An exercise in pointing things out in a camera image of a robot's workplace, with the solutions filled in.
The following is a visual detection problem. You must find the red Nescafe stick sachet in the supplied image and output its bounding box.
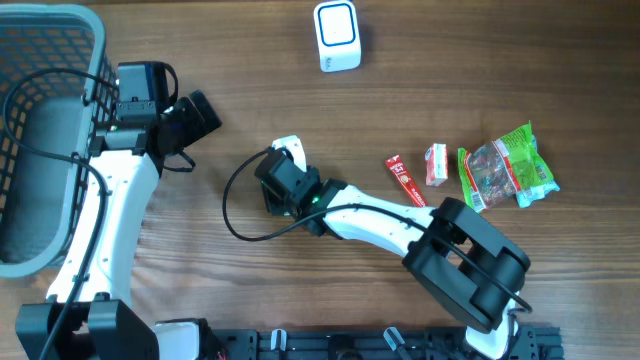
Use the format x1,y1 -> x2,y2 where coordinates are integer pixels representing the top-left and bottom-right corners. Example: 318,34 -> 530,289
385,155 -> 428,208

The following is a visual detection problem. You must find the small red carton box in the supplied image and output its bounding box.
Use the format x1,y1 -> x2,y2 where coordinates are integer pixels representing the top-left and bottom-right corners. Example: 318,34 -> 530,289
425,143 -> 448,187

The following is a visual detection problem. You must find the green Haribo gummy bag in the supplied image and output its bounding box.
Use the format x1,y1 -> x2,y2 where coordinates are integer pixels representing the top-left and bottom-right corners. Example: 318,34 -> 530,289
457,124 -> 533,213

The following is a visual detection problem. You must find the teal tissue packet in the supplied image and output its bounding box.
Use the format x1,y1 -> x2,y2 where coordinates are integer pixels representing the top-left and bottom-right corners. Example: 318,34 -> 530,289
511,127 -> 560,208

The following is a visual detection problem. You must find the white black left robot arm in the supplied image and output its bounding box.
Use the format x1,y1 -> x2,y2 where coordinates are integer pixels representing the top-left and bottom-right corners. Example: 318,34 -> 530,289
16,61 -> 222,359

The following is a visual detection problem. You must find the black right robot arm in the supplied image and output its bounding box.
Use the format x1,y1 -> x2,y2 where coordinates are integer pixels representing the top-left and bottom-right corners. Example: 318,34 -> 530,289
255,149 -> 531,359

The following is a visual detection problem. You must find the white barcode scanner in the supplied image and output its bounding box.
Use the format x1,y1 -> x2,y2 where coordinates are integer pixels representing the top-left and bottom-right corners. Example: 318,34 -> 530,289
313,0 -> 362,73

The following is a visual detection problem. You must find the grey plastic shopping basket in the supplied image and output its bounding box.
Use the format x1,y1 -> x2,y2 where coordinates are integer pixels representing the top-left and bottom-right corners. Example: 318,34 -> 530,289
1,4 -> 118,278

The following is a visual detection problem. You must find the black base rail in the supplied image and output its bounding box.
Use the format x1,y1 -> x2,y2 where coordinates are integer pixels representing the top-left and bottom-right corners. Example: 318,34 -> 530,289
214,326 -> 565,360

